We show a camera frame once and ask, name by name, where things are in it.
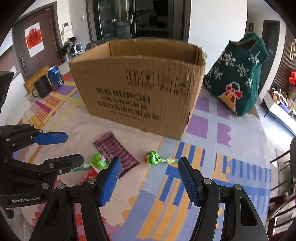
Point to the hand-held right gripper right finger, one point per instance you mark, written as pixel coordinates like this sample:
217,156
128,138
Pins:
188,183

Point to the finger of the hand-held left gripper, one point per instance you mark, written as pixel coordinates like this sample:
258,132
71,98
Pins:
64,161
49,138

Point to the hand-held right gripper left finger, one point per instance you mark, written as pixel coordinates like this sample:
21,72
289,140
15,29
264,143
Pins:
109,183

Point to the red snack packet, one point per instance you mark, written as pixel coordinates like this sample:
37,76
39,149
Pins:
89,175

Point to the green lollipop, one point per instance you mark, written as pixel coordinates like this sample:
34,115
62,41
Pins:
99,160
152,158

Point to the dark red striped packet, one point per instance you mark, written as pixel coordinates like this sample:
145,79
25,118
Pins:
115,148

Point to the brown cardboard box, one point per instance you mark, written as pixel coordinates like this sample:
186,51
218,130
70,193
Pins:
129,92

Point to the colourful patterned tablecloth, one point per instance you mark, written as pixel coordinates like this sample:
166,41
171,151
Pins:
219,173

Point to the black mug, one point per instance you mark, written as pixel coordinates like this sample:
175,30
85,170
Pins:
42,87

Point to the blue soda can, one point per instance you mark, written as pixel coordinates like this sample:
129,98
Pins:
55,77

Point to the yellow woven tissue box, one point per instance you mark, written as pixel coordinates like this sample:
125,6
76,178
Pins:
34,77

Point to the white shelf unit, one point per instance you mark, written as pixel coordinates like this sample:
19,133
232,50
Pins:
78,48

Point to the black and white plush toy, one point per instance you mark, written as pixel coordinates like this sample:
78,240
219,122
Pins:
69,45

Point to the brown wooden chair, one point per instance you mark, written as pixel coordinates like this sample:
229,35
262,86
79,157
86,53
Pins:
282,201

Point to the brown entrance door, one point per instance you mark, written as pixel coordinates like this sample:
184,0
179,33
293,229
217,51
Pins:
49,41

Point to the red and white door poster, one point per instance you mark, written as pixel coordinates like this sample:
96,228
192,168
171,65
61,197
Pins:
34,39

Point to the grey dining chair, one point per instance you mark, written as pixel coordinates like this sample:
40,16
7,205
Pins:
101,41
293,148

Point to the white low cabinet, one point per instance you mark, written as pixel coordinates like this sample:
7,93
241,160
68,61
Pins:
279,113

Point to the green knitted snowflake bag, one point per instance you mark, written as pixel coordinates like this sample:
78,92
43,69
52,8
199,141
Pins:
242,76

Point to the pile of clutter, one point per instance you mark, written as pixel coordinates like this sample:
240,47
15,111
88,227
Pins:
281,98

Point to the black framed glass sliding door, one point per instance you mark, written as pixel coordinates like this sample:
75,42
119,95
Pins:
120,18

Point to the red foil balloon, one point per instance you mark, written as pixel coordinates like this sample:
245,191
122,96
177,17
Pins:
292,77

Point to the dark interior door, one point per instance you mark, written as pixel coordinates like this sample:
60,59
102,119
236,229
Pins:
272,58

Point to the white wall intercom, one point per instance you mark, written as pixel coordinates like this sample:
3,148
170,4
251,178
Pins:
67,26

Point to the small wall picture frame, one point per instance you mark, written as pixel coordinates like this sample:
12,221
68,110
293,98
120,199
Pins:
251,27

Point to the gold wall ornament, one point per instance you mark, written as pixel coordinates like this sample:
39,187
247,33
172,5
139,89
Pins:
293,48

